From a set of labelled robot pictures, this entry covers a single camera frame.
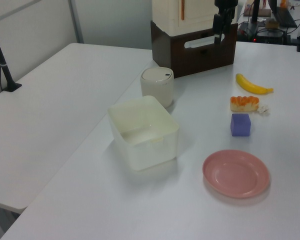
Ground black clamped camera pole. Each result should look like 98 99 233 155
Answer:
0 18 23 93

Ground cream desktop trash can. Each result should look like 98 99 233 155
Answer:
139 66 175 109

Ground black laptop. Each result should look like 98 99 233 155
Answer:
269 0 298 29

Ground white toaster oven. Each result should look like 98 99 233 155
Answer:
150 19 239 79

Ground cream plastic storage bin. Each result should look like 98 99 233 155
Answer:
107 95 180 172

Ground white box handle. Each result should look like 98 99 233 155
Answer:
184 33 226 49

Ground black monitor stand pole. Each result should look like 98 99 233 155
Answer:
249 0 261 24

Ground white crumpled paper ball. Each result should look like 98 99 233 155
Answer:
257 104 271 116

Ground pink plastic plate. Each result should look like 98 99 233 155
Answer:
202 149 271 199

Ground small cardboard box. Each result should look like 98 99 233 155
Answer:
264 19 279 29

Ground copper strip handle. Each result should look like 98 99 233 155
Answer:
179 0 186 21

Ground yellow toy banana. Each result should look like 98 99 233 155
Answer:
234 72 275 96

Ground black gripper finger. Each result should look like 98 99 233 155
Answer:
212 14 223 46
222 7 236 35

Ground purple cube block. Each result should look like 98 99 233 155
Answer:
230 112 252 138

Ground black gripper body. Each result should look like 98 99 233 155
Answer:
214 0 238 16

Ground orange topped toy bread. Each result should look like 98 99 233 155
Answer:
229 95 261 113

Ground cream white toy cabinet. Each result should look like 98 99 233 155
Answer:
151 0 239 37

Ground black electronics box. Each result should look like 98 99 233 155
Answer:
237 21 286 45

